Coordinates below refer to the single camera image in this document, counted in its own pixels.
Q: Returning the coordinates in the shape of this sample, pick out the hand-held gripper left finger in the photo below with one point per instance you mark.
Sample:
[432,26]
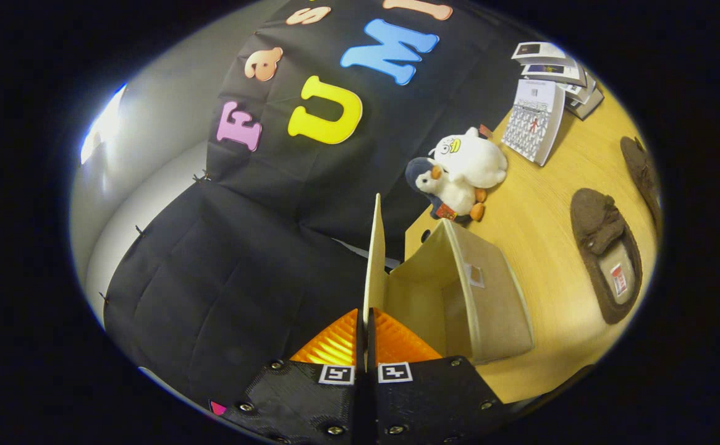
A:
[301,398]

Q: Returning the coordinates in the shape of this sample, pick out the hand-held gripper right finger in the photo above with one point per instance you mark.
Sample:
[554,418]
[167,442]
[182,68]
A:
[431,395]

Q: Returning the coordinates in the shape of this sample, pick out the beige fabric storage box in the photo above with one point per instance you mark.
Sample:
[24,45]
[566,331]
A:
[489,290]

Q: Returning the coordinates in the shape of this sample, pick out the brown fuzzy shoe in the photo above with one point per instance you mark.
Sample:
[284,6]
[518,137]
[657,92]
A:
[594,222]
[641,173]

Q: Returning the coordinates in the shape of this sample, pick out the black backdrop cloth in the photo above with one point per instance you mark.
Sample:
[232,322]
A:
[242,259]

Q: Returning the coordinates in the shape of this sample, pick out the blue white penguin plush toy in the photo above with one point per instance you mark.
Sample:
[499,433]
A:
[452,194]

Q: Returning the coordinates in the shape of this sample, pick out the white duck plush toy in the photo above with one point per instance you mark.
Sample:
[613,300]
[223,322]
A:
[474,161]

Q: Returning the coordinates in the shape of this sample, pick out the grey patterned cover book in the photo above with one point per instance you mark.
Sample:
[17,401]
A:
[533,120]

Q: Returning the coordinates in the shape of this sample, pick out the dark cover book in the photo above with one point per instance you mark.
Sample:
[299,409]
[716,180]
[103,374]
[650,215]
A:
[587,106]

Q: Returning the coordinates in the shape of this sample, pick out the white book with black letters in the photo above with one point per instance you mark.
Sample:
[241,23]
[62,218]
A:
[582,91]

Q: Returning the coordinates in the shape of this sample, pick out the white book with blue photo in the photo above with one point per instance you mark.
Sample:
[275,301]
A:
[554,72]

